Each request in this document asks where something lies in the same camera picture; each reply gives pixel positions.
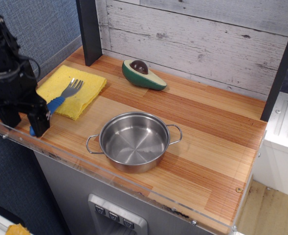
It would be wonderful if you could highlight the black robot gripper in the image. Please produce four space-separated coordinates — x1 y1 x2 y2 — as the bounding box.
0 66 51 137

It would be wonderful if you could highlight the blue handled metal fork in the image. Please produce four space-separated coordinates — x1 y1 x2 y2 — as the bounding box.
29 78 85 136

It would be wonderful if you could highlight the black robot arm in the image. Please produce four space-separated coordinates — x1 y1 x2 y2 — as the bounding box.
0 15 50 137

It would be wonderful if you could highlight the clear acrylic counter guard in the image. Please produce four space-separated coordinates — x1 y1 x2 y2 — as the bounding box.
0 34 268 235

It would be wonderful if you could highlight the yellow folded cloth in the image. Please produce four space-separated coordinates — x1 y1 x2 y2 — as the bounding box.
37 65 107 120

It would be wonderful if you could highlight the grey toy fridge cabinet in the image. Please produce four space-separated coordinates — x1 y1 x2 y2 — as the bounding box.
35 153 209 235

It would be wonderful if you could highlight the yellow object bottom left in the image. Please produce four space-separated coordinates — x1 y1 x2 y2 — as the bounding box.
5 224 31 235

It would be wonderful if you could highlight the stainless steel pot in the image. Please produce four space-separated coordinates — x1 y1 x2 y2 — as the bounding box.
86 112 183 173

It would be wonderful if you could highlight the toy avocado half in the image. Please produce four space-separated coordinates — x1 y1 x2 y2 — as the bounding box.
122 60 167 91

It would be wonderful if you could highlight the silver dispenser button panel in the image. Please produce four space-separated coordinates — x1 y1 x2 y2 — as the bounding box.
88 193 148 235

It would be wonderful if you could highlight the white side cabinet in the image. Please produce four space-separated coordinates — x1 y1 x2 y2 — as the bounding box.
252 92 288 195

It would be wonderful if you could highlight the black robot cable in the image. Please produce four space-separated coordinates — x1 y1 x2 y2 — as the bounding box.
0 55 41 80

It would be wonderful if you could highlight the black left vertical post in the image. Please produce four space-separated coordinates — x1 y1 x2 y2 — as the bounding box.
76 0 103 66

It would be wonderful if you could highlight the black vertical post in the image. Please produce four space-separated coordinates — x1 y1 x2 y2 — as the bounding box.
76 0 103 66
260 43 288 122

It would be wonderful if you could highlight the black right vertical post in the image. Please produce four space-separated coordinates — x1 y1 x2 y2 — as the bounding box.
260 43 288 122

